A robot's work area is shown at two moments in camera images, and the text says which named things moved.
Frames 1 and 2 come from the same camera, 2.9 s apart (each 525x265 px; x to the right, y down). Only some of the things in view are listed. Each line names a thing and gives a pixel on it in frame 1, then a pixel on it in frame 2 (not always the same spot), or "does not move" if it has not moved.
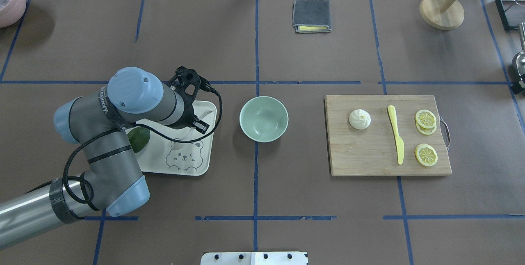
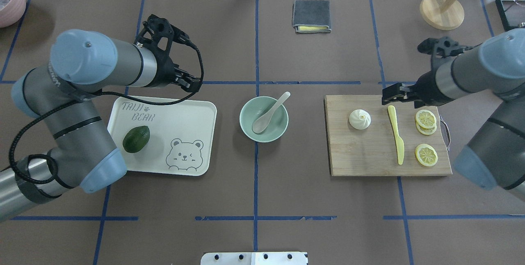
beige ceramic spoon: x=181 y=145 -> x=260 y=124
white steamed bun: x=359 y=119 does not move
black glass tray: x=512 y=11 does not move
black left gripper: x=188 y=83 -> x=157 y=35
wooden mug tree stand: x=452 y=14 does not move
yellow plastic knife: x=400 y=144 does not move
